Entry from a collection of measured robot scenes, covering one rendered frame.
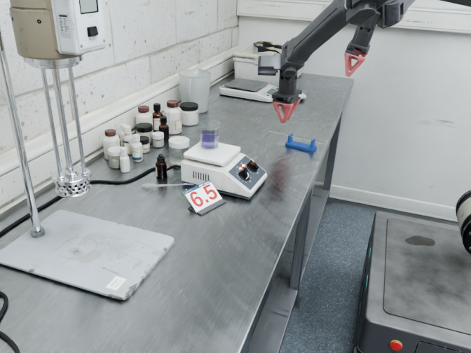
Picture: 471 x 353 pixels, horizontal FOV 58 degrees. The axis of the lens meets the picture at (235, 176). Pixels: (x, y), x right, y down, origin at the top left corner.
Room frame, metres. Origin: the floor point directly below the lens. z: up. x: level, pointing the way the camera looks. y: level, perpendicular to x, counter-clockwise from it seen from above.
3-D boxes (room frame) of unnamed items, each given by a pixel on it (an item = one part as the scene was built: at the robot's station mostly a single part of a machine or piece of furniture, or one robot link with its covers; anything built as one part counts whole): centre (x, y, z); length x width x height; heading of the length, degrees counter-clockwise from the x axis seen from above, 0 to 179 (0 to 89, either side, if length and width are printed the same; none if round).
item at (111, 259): (0.69, 0.29, 0.76); 0.30 x 0.20 x 0.01; 72
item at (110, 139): (1.15, 0.37, 0.79); 0.05 x 0.05 x 0.09
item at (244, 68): (2.24, -0.16, 0.82); 0.37 x 0.31 x 0.14; 160
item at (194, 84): (1.62, 0.18, 0.82); 0.18 x 0.13 x 0.15; 176
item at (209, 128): (1.05, 0.08, 0.87); 0.06 x 0.05 x 0.08; 147
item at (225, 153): (1.03, 0.06, 0.83); 0.12 x 0.12 x 0.01; 68
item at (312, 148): (1.29, -0.21, 0.77); 0.10 x 0.03 x 0.04; 61
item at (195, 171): (1.02, 0.04, 0.79); 0.22 x 0.13 x 0.08; 68
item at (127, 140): (1.18, 0.33, 0.79); 0.03 x 0.03 x 0.09
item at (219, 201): (0.90, 0.07, 0.77); 0.09 x 0.06 x 0.04; 140
